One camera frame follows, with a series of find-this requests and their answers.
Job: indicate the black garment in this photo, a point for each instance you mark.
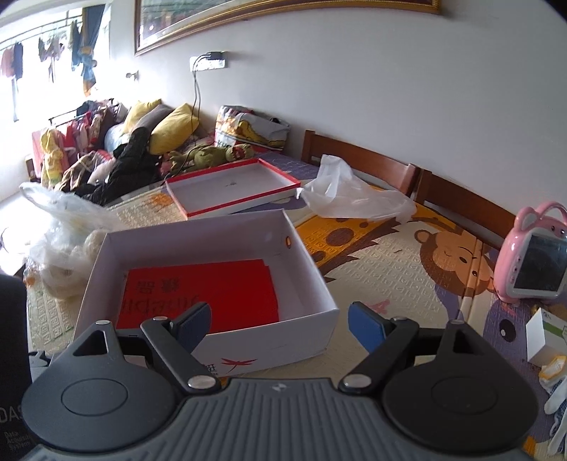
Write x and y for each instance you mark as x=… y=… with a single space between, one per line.
x=128 y=164

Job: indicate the folded cartoon quilt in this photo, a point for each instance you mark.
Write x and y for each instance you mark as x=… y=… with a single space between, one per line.
x=252 y=128

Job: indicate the small white carton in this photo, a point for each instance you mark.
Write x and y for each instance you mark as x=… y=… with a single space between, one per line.
x=542 y=341

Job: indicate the pink bear tablet toy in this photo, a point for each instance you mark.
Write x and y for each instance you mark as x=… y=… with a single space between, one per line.
x=509 y=257

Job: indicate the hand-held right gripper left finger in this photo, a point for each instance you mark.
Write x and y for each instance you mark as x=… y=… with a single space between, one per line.
x=197 y=323

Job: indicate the gold framed landscape painting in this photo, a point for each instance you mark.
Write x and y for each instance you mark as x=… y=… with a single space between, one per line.
x=265 y=17

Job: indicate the white blue cloth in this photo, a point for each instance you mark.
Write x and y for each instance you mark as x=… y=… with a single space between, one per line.
x=556 y=399

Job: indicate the yellow child raincoat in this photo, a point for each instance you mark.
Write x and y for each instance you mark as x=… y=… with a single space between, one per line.
x=51 y=155

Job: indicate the red-rimmed white box lid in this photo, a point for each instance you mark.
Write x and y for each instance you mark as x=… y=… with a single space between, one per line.
x=230 y=186

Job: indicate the blue hanging garment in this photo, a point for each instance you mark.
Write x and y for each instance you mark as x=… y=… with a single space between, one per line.
x=86 y=57

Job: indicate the green dinosaur plush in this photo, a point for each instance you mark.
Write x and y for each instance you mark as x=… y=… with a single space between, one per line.
x=208 y=155

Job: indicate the white shoe box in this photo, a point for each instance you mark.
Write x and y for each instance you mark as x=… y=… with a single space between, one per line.
x=288 y=337

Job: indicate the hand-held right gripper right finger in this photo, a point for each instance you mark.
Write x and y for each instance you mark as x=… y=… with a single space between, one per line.
x=365 y=326

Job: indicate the clear plastic bag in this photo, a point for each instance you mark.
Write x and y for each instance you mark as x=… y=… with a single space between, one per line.
x=354 y=195

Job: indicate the yellow pillow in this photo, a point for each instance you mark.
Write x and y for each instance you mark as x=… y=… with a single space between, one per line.
x=139 y=113
x=172 y=130

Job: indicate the red shopping bag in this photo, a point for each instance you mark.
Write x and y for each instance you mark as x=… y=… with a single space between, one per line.
x=230 y=283

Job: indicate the wooden headboard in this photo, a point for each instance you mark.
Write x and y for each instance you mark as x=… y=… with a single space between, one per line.
x=363 y=153

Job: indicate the wall socket with black charger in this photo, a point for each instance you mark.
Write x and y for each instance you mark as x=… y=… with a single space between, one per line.
x=212 y=60

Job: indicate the filled white plastic bag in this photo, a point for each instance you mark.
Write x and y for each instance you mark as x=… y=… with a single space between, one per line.
x=66 y=221

